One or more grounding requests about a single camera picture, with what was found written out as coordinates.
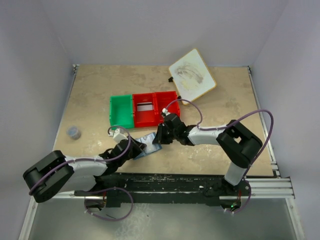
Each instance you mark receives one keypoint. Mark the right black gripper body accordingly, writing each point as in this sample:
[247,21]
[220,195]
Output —
[167,136]

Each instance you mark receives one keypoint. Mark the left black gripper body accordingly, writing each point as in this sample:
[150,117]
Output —
[134,152]

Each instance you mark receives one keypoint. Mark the blue card holder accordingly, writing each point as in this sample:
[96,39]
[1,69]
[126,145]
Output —
[150,147]

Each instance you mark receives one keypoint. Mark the white credit card magnetic stripe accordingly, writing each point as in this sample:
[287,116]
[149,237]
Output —
[144,106]

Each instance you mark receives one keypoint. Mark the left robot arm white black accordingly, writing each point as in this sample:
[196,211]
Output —
[57,173]

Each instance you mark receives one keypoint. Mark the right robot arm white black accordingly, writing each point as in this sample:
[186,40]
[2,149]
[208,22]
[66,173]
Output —
[237,141]

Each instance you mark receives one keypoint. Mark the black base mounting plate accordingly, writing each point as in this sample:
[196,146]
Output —
[159,188]

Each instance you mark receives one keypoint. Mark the red double plastic bin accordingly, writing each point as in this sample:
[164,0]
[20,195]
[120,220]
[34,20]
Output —
[152,118]

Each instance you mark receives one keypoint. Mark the green plastic bin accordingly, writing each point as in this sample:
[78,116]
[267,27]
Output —
[121,111]

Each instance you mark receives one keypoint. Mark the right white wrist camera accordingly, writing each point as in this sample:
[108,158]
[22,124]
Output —
[164,112]

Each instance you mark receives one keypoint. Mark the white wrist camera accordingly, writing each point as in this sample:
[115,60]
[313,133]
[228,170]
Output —
[118,134]
[164,112]

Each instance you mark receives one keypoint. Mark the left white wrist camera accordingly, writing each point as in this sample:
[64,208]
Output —
[118,134]

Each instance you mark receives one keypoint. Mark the white board wooden frame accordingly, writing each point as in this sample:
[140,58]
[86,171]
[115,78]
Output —
[192,76]

